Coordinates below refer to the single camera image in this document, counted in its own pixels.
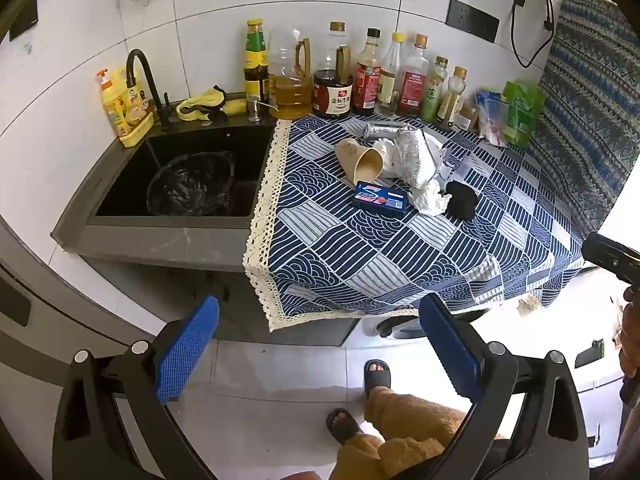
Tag green packet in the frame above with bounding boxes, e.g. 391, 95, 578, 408
501, 80, 547, 150

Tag dark soy sauce jug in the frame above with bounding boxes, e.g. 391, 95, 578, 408
312, 21, 355, 120

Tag crumpled foil tube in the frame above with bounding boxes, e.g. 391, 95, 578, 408
362, 120, 408, 141

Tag black sink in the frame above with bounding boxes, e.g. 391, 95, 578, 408
87, 122, 278, 231

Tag dark bottle with red label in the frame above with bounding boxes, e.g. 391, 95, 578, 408
351, 27, 383, 116

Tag blue cardboard box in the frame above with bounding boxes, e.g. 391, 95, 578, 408
352, 180, 411, 218

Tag green label sauce bottle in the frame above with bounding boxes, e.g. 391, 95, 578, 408
243, 18, 271, 108

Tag black power cable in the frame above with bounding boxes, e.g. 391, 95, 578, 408
510, 0, 556, 69

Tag black slipper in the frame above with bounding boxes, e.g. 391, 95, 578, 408
326, 407, 366, 446
361, 359, 393, 403

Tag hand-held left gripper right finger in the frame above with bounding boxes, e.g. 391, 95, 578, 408
385, 294, 591, 480

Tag chrome soap pump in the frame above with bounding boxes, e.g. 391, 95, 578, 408
247, 94, 278, 123

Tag yellow dish soap bottle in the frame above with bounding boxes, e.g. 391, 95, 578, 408
96, 66, 153, 148

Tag black wall outlet panel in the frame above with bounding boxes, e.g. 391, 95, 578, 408
446, 0, 500, 42

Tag person's left leg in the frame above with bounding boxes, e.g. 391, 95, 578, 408
335, 432, 446, 480

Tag crumpled white tissue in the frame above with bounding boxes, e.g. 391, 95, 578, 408
372, 137, 401, 176
409, 180, 453, 217

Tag bin with black bag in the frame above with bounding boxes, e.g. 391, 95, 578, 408
146, 151, 237, 217

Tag brown paper cup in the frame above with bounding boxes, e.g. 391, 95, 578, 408
334, 137, 385, 186

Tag black wall switch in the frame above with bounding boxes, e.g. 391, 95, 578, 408
10, 0, 40, 41

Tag black faucet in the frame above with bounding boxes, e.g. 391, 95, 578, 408
125, 49, 173, 131

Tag black cloth ball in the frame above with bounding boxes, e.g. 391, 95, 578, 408
444, 180, 478, 222

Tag clear plastic cup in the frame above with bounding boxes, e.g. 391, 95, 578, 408
440, 152, 483, 183

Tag small cream label bottle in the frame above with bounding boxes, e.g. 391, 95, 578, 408
437, 66, 468, 128

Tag person's right hand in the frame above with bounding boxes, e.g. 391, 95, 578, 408
620, 285, 640, 378

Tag patterned blue curtain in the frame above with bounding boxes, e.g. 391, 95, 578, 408
527, 0, 640, 233

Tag person's right leg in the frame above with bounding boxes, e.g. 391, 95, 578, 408
362, 385, 501, 448

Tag blue patterned tablecloth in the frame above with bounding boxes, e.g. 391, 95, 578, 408
242, 112, 586, 333

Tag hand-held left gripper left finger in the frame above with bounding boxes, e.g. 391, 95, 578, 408
52, 295, 221, 480

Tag person's leg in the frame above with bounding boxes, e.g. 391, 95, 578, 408
362, 385, 501, 448
335, 432, 446, 480

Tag yellow cleaning cloth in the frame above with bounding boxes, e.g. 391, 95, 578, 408
176, 86, 227, 123

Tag clear bottle with yellow cap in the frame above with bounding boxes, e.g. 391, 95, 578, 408
375, 31, 406, 117

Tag silver foil bag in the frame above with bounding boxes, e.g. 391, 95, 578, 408
397, 127, 446, 191

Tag amber bottle with red label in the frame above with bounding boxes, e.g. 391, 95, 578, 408
396, 33, 431, 120

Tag clear cooking oil jug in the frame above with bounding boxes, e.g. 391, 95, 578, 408
267, 27, 313, 121

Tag blue white packet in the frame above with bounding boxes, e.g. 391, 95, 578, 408
474, 89, 511, 147

